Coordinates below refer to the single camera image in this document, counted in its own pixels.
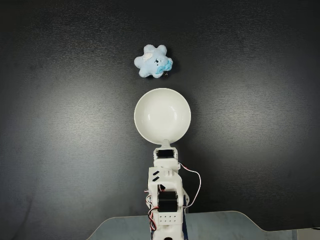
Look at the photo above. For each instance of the blue table clamp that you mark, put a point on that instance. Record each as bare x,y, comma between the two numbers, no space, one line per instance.
185,225

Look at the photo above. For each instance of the white ceramic bowl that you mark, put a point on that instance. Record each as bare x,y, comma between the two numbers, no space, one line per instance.
162,115

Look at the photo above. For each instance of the skyblue plush doll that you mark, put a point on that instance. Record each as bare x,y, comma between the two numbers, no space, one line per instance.
150,65

